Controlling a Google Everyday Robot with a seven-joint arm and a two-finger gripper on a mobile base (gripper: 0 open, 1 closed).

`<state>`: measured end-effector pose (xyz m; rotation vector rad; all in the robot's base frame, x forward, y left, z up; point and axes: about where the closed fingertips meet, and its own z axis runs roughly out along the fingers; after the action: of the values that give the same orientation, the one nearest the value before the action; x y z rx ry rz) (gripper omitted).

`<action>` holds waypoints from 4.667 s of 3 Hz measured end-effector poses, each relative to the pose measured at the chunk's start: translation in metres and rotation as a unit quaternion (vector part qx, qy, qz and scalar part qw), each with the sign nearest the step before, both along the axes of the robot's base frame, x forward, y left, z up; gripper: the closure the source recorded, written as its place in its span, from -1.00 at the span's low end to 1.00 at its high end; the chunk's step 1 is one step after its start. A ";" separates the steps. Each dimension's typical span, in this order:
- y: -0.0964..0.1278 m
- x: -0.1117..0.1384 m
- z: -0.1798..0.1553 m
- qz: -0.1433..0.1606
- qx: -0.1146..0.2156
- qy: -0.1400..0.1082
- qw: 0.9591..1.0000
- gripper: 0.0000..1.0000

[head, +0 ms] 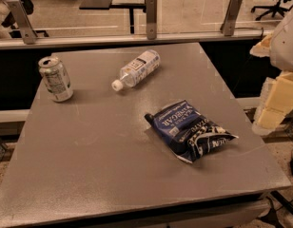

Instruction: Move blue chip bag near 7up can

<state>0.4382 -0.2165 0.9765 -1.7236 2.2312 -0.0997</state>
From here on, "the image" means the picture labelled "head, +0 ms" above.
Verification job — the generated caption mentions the person at left edge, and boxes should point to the person at left edge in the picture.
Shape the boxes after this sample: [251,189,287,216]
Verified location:
[0,0,35,39]

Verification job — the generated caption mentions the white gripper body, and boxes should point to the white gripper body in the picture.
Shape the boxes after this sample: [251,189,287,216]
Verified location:
[269,8,293,71]

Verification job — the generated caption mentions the right metal railing bracket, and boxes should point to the right metal railing bracket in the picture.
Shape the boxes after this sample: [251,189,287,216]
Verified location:
[220,0,243,36]

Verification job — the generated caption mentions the clear plastic water bottle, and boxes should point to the clear plastic water bottle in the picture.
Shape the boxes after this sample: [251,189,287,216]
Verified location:
[111,49,161,91]

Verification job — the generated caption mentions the blue chip bag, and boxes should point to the blue chip bag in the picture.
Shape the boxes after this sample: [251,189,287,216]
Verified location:
[145,100,237,163]

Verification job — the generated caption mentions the metal railing bar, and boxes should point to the metal railing bar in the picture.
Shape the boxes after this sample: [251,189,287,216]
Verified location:
[0,28,273,50]

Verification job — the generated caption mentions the metal railing bracket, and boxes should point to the metal railing bracket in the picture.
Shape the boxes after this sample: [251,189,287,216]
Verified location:
[146,0,157,40]
[220,0,243,36]
[6,0,37,45]

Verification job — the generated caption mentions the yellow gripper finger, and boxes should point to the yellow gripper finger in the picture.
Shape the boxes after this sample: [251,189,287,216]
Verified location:
[250,34,272,58]
[252,71,293,136]

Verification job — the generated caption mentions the green 7up can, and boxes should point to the green 7up can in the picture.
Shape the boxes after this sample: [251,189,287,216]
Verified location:
[38,56,73,103]

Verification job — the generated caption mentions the left metal railing bracket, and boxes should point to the left metal railing bracket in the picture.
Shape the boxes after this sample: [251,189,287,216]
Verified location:
[6,0,37,45]

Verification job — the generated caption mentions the middle metal railing bracket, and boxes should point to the middle metal railing bracket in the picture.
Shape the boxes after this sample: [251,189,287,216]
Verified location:
[146,0,157,40]

